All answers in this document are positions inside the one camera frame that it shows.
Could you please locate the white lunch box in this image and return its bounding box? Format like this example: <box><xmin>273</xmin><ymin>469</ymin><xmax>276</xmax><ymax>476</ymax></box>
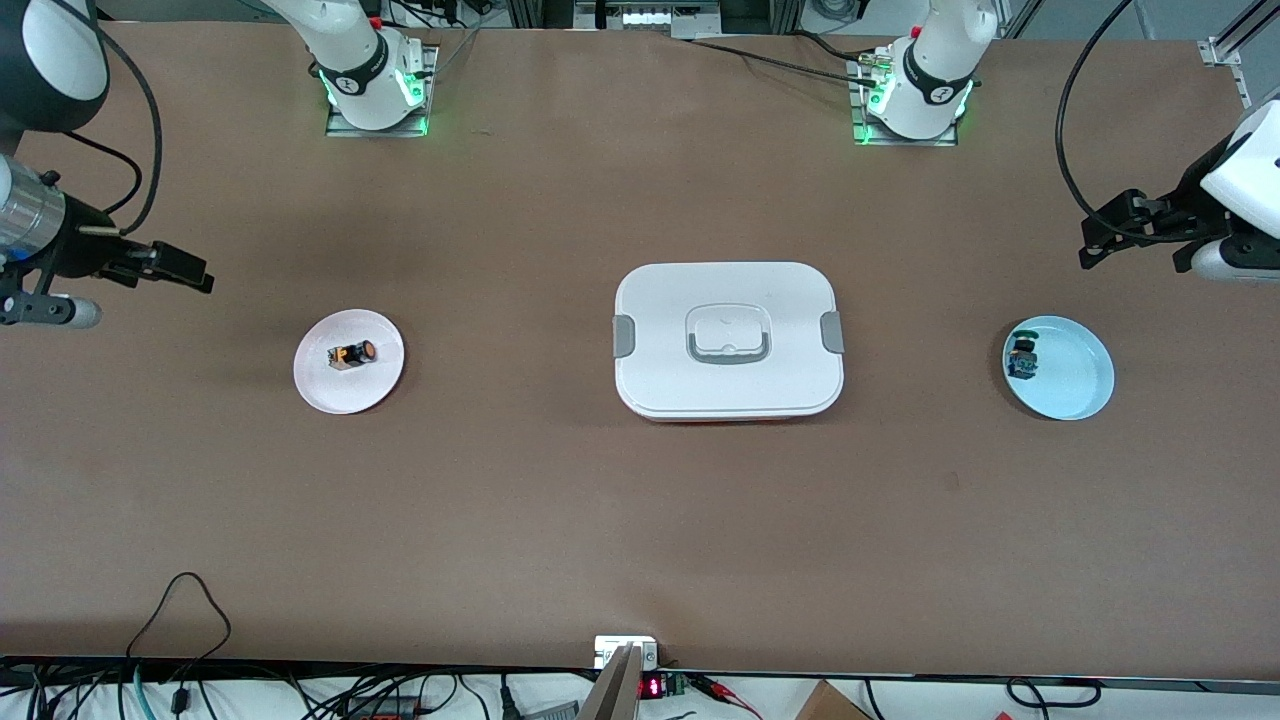
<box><xmin>612</xmin><ymin>262</ymin><xmax>846</xmax><ymax>423</ymax></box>

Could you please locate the brown cardboard box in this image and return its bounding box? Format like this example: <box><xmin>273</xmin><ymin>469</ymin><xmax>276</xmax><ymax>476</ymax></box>
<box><xmin>795</xmin><ymin>680</ymin><xmax>873</xmax><ymax>720</ymax></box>

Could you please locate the light blue plate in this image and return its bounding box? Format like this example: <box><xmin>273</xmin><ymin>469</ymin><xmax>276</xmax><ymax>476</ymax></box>
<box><xmin>1002</xmin><ymin>315</ymin><xmax>1116</xmax><ymax>421</ymax></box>

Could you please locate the aluminium profile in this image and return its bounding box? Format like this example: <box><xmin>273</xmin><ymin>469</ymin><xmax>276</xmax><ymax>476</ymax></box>
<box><xmin>1198</xmin><ymin>0</ymin><xmax>1280</xmax><ymax>67</ymax></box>

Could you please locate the pink plate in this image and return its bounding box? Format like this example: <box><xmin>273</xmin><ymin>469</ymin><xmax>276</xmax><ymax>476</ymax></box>
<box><xmin>293</xmin><ymin>309</ymin><xmax>406</xmax><ymax>416</ymax></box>

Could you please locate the small white socket block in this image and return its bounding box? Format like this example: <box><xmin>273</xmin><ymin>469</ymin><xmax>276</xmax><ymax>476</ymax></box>
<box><xmin>594</xmin><ymin>636</ymin><xmax>659</xmax><ymax>669</ymax></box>

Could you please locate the aluminium bar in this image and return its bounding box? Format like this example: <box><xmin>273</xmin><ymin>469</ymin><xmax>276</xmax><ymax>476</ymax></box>
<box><xmin>578</xmin><ymin>643</ymin><xmax>643</xmax><ymax>720</ymax></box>

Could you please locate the red clip lead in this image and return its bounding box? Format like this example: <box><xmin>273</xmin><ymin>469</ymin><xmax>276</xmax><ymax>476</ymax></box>
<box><xmin>695</xmin><ymin>675</ymin><xmax>763</xmax><ymax>719</ymax></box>

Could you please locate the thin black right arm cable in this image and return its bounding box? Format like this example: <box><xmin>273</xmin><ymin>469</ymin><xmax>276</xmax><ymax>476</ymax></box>
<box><xmin>58</xmin><ymin>132</ymin><xmax>144</xmax><ymax>219</ymax></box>

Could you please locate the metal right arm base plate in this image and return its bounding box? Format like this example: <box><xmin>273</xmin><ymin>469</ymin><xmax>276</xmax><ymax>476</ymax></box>
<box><xmin>325</xmin><ymin>45</ymin><xmax>439</xmax><ymax>138</ymax></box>

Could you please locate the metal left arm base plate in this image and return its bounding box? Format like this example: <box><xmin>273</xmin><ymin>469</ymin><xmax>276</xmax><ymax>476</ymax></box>
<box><xmin>850</xmin><ymin>55</ymin><xmax>959</xmax><ymax>148</ymax></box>

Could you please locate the black looped cable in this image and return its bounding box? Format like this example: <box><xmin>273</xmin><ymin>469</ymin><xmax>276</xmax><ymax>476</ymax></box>
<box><xmin>125</xmin><ymin>572</ymin><xmax>233</xmax><ymax>663</ymax></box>

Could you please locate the short black table cable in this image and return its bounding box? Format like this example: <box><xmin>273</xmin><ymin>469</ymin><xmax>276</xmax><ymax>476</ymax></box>
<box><xmin>795</xmin><ymin>30</ymin><xmax>871</xmax><ymax>63</ymax></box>

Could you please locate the thin grey wire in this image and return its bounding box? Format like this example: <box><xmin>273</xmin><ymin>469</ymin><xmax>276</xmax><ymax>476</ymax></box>
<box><xmin>430</xmin><ymin>28</ymin><xmax>483</xmax><ymax>81</ymax></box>

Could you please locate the long black table cable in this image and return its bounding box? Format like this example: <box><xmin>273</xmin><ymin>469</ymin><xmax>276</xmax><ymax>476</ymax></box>
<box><xmin>685</xmin><ymin>38</ymin><xmax>881</xmax><ymax>89</ymax></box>

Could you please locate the black flat-loop cable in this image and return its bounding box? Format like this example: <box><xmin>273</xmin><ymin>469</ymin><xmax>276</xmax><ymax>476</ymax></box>
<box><xmin>1005</xmin><ymin>678</ymin><xmax>1103</xmax><ymax>709</ymax></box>

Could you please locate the aluminium frame with white label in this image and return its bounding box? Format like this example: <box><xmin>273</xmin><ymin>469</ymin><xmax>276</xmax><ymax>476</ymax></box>
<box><xmin>572</xmin><ymin>0</ymin><xmax>723</xmax><ymax>33</ymax></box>

